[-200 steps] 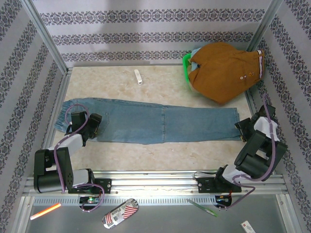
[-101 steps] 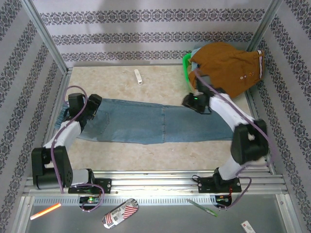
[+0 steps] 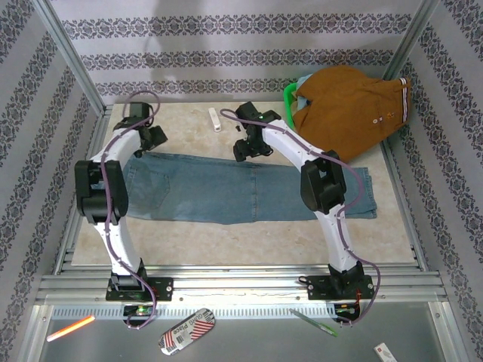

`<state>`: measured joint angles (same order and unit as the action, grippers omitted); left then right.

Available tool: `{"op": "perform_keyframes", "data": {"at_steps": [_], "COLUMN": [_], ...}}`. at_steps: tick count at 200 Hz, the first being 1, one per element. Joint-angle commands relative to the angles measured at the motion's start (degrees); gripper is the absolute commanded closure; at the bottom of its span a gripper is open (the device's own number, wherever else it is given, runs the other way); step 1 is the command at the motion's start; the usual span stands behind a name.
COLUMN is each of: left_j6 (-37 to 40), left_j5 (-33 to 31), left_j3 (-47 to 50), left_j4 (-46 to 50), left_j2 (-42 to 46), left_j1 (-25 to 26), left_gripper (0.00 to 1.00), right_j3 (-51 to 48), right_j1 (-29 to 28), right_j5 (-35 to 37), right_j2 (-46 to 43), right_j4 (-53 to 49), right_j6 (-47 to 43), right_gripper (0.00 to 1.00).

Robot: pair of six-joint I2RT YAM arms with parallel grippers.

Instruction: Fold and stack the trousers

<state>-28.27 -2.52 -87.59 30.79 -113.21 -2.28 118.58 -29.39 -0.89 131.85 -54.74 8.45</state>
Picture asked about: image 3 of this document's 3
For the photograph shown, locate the blue denim jeans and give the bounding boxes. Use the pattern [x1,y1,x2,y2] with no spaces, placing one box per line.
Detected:
[121,152,378,225]

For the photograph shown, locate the green plastic basket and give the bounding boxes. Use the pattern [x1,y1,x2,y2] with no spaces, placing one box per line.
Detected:
[282,82,309,131]

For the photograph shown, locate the white plastic marker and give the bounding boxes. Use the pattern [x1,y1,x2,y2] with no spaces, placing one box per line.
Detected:
[208,108,223,133]

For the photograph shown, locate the brown shirt pile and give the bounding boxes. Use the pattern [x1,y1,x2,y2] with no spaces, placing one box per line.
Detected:
[292,64,412,164]

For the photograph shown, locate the green pen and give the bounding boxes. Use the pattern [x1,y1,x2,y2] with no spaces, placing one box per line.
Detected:
[289,308,339,338]

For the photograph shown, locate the flag print tin case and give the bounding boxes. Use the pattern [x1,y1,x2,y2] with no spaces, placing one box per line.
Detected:
[157,308,216,356]

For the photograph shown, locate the orange stick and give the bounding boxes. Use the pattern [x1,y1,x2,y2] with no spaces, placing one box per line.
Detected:
[46,315,95,342]

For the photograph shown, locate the small white card box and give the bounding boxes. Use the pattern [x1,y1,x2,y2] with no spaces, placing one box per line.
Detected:
[374,342,397,362]

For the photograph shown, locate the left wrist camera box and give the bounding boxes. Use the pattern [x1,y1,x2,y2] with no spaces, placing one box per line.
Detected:
[129,101,151,118]

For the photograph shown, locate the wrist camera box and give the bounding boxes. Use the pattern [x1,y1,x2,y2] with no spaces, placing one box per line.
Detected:
[235,100,261,122]
[129,101,151,118]

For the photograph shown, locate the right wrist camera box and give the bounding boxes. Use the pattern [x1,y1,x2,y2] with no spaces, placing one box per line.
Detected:
[235,100,261,122]

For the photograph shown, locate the left arm's purple cable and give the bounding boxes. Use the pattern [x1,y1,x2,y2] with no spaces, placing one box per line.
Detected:
[100,90,162,333]

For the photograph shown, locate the arm's purple cable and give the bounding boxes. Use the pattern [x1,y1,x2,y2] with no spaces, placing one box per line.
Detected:
[219,108,381,329]
[100,90,162,333]

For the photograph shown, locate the aluminium frame post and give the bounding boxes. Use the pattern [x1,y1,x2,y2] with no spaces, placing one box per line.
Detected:
[32,0,114,114]
[383,0,442,80]

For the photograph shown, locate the right arm's purple cable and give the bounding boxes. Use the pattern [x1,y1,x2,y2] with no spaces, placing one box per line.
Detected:
[219,108,381,329]

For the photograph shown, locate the aluminium mounting rail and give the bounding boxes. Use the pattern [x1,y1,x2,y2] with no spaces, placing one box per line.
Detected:
[35,263,450,306]

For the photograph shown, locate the left arm's black base plate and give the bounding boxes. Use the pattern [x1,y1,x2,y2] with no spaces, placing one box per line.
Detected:
[104,277,174,302]

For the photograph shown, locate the right arm's black base plate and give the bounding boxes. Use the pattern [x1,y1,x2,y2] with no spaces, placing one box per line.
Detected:
[307,275,374,302]

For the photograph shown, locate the slotted grey cable duct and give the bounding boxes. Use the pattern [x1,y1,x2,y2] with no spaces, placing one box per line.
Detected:
[51,305,337,318]

